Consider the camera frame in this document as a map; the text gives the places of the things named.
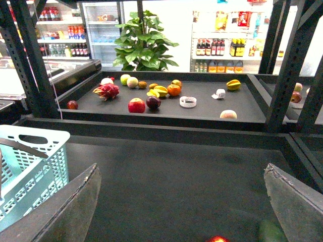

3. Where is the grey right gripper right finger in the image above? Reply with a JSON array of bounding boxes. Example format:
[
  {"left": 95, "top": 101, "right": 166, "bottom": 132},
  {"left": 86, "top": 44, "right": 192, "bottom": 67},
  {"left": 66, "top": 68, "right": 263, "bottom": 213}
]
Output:
[{"left": 264, "top": 163, "right": 322, "bottom": 241}]

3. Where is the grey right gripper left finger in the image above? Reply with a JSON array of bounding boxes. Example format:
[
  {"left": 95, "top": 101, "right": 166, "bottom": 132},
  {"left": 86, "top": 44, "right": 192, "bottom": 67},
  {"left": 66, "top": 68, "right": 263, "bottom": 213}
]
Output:
[{"left": 1, "top": 163, "right": 101, "bottom": 241}]

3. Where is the light blue plastic basket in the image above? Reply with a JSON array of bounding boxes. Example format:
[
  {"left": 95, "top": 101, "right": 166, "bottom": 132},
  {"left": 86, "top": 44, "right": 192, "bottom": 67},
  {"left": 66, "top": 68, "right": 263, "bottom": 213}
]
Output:
[{"left": 1, "top": 125, "right": 70, "bottom": 230}]

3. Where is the red apple near gripper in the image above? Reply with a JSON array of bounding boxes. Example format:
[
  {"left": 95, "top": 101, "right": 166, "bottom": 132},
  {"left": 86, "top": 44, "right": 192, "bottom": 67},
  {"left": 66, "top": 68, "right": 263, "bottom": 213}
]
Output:
[{"left": 206, "top": 235, "right": 229, "bottom": 242}]

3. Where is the red fruit side tray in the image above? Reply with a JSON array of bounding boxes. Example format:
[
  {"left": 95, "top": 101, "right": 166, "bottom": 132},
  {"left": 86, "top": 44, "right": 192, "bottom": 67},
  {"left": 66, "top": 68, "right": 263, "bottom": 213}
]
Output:
[{"left": 290, "top": 91, "right": 302, "bottom": 103}]

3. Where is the small dark red fruit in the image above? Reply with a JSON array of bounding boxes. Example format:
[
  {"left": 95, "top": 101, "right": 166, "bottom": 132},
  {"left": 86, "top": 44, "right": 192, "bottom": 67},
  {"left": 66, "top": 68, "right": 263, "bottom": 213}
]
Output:
[{"left": 67, "top": 100, "right": 78, "bottom": 110}]

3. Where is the pale peach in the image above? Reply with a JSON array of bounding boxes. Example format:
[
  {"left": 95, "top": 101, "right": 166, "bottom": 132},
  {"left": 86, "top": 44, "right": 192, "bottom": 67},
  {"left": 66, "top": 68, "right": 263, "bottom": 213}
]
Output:
[{"left": 220, "top": 109, "right": 237, "bottom": 119}]

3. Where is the pink dragon fruit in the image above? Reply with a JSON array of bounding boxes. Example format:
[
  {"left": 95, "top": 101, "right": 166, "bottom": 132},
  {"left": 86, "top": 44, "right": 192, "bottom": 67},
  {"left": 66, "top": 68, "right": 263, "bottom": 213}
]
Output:
[{"left": 93, "top": 83, "right": 119, "bottom": 101}]

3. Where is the crumpled white paper tape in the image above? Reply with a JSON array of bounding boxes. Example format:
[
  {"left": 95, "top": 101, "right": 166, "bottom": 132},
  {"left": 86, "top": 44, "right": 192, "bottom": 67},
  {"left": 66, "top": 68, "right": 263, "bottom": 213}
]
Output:
[{"left": 211, "top": 89, "right": 226, "bottom": 99}]

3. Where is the yellow starfruit far right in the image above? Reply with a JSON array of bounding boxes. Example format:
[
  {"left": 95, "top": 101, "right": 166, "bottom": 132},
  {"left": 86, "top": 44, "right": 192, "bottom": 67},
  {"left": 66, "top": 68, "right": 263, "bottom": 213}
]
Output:
[{"left": 226, "top": 79, "right": 241, "bottom": 91}]

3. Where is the yellow starfruit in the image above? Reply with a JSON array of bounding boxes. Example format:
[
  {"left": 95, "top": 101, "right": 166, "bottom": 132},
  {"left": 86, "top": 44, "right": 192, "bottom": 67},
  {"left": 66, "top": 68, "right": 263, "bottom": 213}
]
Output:
[
  {"left": 146, "top": 85, "right": 168, "bottom": 98},
  {"left": 226, "top": 79, "right": 241, "bottom": 91}
]

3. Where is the white pink round fruit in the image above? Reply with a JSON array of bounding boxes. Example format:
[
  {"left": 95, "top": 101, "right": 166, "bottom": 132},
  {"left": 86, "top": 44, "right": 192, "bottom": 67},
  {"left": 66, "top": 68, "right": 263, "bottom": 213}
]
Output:
[{"left": 100, "top": 78, "right": 114, "bottom": 85}]

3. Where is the dark purple plum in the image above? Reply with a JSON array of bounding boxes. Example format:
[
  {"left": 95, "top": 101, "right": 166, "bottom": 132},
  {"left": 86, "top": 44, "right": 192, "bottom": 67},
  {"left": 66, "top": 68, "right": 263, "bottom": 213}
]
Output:
[{"left": 146, "top": 96, "right": 161, "bottom": 109}]

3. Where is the pale green round fruit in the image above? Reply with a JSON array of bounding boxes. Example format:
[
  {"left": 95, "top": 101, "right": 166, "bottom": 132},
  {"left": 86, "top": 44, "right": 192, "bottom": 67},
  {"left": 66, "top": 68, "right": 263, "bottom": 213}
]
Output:
[{"left": 127, "top": 77, "right": 139, "bottom": 88}]

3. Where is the green apple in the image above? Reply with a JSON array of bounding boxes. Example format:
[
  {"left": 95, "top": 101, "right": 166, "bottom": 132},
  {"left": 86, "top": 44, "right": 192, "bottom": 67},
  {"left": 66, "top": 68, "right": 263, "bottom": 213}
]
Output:
[{"left": 120, "top": 74, "right": 131, "bottom": 86}]

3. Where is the brown kiwi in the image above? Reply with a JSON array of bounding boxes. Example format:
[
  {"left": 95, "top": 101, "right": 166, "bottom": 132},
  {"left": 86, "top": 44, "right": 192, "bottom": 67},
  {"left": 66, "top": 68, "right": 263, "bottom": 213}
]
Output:
[{"left": 138, "top": 81, "right": 147, "bottom": 89}]

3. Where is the white tape roll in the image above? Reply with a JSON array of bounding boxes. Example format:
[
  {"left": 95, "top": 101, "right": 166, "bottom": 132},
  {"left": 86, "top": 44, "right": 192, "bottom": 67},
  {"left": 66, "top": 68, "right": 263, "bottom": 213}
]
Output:
[{"left": 179, "top": 96, "right": 197, "bottom": 108}]

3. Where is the black display tray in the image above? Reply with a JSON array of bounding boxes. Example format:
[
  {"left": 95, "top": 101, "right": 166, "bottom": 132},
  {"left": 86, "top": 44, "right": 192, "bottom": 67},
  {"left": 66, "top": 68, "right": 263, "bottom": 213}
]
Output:
[{"left": 58, "top": 72, "right": 271, "bottom": 131}]

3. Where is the orange tangerine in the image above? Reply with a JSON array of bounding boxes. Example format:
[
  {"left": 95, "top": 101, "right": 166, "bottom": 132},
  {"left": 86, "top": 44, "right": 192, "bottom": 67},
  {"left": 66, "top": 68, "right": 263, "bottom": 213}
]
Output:
[{"left": 167, "top": 84, "right": 181, "bottom": 97}]

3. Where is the orange yellow fruit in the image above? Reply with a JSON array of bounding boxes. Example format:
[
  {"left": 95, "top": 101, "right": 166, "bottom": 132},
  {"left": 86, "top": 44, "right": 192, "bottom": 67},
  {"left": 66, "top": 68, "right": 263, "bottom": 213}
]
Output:
[{"left": 171, "top": 79, "right": 182, "bottom": 88}]

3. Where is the green potted plant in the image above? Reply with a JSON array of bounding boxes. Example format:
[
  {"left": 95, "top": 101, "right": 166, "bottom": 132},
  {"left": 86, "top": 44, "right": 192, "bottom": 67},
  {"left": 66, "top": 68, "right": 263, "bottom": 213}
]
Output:
[{"left": 113, "top": 10, "right": 179, "bottom": 72}]

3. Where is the glass door refrigerator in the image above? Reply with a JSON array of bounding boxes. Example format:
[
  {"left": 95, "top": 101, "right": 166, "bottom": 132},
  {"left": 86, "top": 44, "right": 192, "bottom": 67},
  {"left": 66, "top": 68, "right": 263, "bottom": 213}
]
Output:
[{"left": 81, "top": 1, "right": 125, "bottom": 71}]

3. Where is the black basket handle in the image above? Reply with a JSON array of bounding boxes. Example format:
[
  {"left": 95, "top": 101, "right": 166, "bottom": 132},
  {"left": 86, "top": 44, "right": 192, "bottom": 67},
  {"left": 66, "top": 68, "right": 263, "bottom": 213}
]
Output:
[{"left": 1, "top": 138, "right": 48, "bottom": 158}]

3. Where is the black metal post right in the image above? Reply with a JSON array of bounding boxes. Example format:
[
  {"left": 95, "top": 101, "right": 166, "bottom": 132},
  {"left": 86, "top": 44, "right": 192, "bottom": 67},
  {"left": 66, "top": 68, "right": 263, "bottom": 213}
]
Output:
[{"left": 266, "top": 1, "right": 322, "bottom": 133}]

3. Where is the black metal shelf post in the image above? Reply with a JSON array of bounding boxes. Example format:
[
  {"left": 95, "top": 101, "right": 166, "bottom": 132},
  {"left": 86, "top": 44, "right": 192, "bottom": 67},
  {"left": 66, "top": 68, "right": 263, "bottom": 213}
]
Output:
[{"left": 1, "top": 1, "right": 61, "bottom": 118}]

